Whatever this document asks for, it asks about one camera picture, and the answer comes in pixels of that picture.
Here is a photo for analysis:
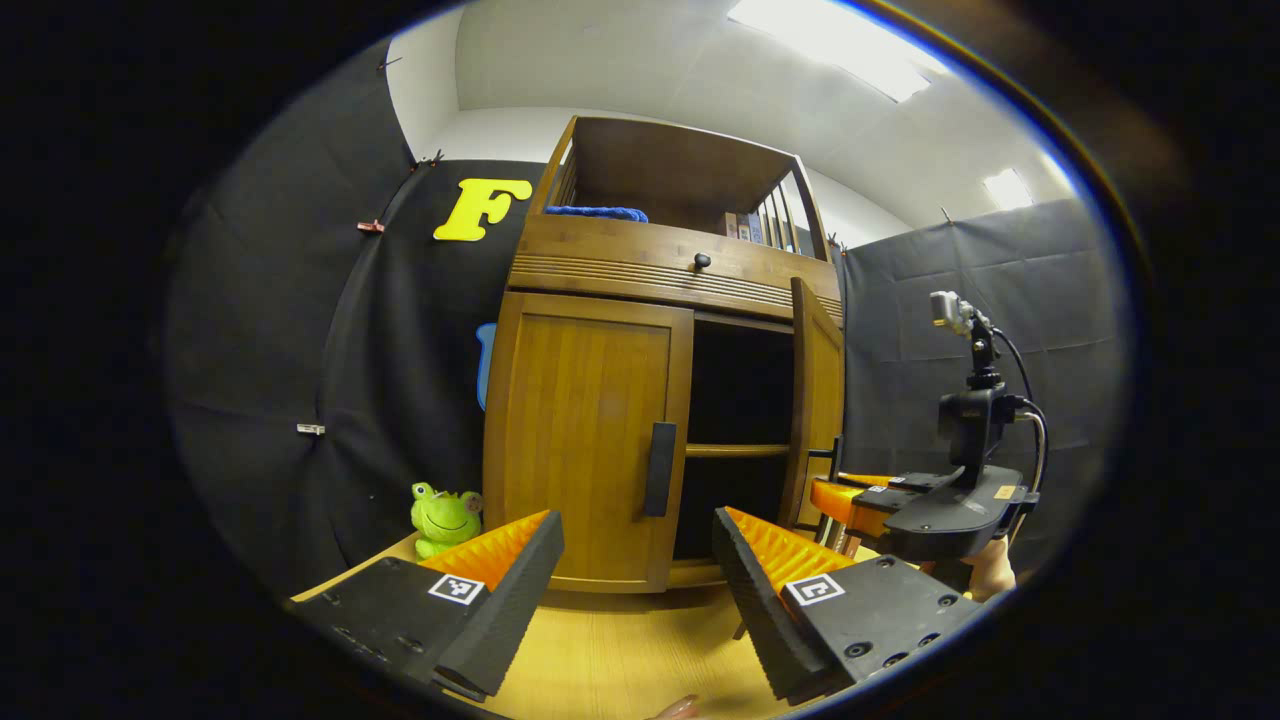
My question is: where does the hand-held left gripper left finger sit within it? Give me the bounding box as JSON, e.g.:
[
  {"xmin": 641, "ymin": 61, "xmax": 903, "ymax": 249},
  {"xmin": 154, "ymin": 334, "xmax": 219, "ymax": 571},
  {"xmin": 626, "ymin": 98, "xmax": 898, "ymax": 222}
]
[{"xmin": 290, "ymin": 510, "xmax": 566, "ymax": 701}]

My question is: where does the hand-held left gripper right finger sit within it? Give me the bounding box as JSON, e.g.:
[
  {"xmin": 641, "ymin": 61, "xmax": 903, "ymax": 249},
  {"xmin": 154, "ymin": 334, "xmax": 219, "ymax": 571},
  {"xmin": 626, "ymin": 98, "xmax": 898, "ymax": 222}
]
[{"xmin": 712, "ymin": 506, "xmax": 986, "ymax": 706}]

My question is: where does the black door handle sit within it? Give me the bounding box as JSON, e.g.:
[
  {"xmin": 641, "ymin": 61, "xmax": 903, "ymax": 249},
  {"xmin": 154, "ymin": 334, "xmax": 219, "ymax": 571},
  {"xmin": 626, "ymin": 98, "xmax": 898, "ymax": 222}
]
[
  {"xmin": 643, "ymin": 422, "xmax": 678, "ymax": 518},
  {"xmin": 806, "ymin": 435, "xmax": 844, "ymax": 491}
]

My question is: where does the wooden shoe cabinet door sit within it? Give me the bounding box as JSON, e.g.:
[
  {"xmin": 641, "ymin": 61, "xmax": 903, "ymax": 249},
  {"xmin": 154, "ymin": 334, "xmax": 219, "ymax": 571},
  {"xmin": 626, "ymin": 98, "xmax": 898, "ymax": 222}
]
[
  {"xmin": 778, "ymin": 277, "xmax": 846, "ymax": 531},
  {"xmin": 483, "ymin": 291, "xmax": 695, "ymax": 594}
]

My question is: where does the wooden double-door shoe cabinet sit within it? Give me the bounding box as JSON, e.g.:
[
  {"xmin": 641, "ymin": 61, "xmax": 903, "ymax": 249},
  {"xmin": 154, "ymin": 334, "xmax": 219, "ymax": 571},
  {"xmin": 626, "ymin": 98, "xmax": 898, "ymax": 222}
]
[{"xmin": 480, "ymin": 115, "xmax": 849, "ymax": 596}]

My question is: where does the wooden cabinet drawer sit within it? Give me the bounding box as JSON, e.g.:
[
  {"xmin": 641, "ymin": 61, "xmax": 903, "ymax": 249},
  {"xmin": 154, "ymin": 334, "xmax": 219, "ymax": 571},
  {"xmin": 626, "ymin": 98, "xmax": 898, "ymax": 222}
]
[{"xmin": 508, "ymin": 215, "xmax": 844, "ymax": 326}]

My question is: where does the green frog plush toy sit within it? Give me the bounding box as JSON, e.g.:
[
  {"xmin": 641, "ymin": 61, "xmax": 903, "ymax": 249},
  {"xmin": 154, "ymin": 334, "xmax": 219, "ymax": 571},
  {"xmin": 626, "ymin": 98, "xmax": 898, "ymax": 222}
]
[{"xmin": 410, "ymin": 482, "xmax": 484, "ymax": 561}]

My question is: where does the small ceiling light panel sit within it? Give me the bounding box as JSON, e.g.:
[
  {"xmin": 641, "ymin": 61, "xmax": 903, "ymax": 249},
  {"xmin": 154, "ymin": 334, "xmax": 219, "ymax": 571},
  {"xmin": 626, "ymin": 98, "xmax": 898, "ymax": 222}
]
[{"xmin": 983, "ymin": 168, "xmax": 1036, "ymax": 211}]

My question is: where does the blue cloth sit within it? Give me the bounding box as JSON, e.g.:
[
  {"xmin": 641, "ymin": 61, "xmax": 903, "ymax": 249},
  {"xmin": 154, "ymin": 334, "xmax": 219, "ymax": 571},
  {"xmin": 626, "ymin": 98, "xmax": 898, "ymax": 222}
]
[{"xmin": 543, "ymin": 205, "xmax": 649, "ymax": 224}]

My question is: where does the large ceiling light panel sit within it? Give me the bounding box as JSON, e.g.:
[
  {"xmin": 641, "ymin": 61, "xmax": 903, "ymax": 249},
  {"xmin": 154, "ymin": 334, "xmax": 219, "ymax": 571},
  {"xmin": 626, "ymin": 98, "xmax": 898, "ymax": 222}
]
[{"xmin": 727, "ymin": 0, "xmax": 951, "ymax": 104}]

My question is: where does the black cable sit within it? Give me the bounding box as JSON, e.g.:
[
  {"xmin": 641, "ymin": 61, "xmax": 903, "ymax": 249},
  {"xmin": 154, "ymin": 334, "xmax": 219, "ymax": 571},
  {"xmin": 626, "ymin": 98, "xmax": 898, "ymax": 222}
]
[{"xmin": 990, "ymin": 325, "xmax": 1049, "ymax": 501}]

